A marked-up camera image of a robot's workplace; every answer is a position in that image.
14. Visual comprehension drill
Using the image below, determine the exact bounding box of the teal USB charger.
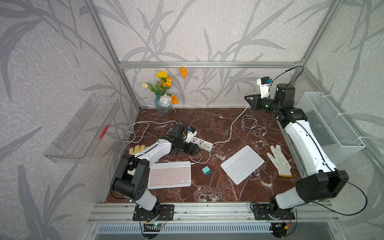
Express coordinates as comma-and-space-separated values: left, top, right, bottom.
202, 166, 212, 176

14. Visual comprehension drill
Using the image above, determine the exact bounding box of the white wireless keyboard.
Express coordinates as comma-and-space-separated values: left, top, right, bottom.
221, 145, 265, 185

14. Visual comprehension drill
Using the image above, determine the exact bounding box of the grey power strip cable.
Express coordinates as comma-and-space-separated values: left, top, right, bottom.
119, 119, 178, 157

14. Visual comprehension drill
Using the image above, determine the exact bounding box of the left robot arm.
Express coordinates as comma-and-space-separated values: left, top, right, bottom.
110, 124, 201, 215

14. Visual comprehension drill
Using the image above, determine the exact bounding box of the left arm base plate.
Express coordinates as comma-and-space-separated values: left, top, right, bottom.
133, 204, 175, 222

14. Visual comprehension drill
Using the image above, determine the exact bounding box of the white wire mesh basket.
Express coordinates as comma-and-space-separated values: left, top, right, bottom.
297, 92, 366, 164

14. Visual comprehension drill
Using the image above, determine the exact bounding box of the aluminium front rail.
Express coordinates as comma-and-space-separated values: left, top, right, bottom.
88, 202, 340, 224

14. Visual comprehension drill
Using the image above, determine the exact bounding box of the white pink-keyboard charging cable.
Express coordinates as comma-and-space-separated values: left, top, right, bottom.
189, 104, 250, 165

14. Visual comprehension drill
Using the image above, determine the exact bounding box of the clear plastic wall shelf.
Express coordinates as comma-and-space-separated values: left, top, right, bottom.
43, 94, 120, 164

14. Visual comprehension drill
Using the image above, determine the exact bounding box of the pink wireless keyboard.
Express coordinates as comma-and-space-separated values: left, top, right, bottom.
148, 161, 192, 190

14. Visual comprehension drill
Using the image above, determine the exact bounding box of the yellow work glove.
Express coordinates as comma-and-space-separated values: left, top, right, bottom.
129, 145, 148, 155

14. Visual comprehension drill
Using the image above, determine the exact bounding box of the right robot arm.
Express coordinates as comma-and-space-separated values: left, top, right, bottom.
245, 81, 349, 217

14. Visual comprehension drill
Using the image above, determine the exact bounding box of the white white-keyboard charging cable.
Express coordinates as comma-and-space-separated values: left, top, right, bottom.
241, 114, 268, 137

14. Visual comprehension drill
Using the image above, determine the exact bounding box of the glass vase with flowers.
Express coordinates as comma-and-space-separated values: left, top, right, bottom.
141, 71, 179, 115

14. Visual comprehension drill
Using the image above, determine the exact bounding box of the white work glove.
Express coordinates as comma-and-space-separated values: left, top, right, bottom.
267, 145, 292, 178

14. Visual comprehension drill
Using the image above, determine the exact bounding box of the white power strip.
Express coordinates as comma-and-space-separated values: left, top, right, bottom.
191, 137, 213, 152

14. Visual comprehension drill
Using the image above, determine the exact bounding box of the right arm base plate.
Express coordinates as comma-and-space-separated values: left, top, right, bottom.
250, 202, 296, 221

